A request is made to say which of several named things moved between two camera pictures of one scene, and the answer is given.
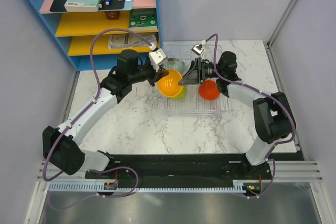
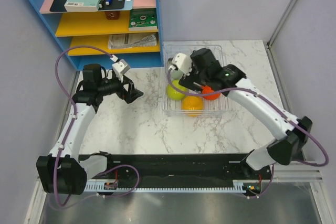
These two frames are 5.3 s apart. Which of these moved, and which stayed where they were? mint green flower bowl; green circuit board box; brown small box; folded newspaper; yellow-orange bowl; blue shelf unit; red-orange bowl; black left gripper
Moved: mint green flower bowl; yellow-orange bowl; black left gripper
Stayed: blue shelf unit; green circuit board box; red-orange bowl; folded newspaper; brown small box
